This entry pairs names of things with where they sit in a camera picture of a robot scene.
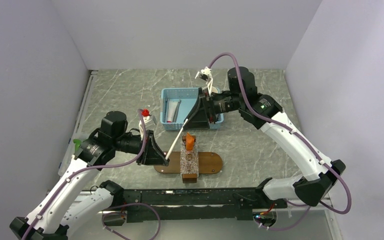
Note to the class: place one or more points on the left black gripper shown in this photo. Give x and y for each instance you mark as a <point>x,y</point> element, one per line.
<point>152,155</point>

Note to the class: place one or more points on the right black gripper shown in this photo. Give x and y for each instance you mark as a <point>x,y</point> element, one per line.
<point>198,118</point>

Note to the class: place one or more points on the orange toothpaste tube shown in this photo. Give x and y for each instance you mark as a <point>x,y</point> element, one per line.
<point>189,141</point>

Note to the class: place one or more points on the clear acrylic toothbrush holder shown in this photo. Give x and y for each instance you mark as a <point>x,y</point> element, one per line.
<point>189,164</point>

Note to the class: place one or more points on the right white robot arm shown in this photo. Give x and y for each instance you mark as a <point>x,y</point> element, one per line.
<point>318,172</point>

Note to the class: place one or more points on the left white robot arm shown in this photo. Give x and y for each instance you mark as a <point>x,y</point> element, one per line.
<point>56,217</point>

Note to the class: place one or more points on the white red toothpaste tube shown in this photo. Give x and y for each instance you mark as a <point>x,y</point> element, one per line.
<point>173,111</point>

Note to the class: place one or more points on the brown oval wooden tray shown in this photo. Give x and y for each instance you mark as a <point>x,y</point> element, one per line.
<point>201,163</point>

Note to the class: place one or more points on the blue plastic basket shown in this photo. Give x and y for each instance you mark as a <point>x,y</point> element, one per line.
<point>188,96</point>

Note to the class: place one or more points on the yellow mug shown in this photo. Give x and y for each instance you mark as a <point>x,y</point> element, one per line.
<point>213,90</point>

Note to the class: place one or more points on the green white object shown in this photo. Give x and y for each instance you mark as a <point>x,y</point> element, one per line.
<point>77,143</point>

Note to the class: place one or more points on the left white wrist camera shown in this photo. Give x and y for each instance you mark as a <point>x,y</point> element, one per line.
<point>148,119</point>

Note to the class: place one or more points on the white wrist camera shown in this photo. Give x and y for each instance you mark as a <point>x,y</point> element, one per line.
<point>148,119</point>
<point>206,75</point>

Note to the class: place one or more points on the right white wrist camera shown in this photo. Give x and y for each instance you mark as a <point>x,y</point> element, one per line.
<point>206,75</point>

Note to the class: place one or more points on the black base frame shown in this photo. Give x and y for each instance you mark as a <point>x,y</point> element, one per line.
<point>241,204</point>

